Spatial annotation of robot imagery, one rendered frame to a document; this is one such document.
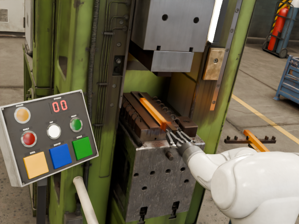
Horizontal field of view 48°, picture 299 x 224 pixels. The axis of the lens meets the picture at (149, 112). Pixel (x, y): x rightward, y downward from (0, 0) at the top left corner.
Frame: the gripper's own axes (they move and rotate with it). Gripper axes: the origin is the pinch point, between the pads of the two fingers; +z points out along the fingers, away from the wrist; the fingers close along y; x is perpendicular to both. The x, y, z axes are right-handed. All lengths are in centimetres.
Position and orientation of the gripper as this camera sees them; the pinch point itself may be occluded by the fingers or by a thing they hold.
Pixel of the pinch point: (170, 129)
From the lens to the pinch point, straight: 159.1
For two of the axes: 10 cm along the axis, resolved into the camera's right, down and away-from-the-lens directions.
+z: -3.8, -4.6, 8.0
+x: 1.6, -8.9, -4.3
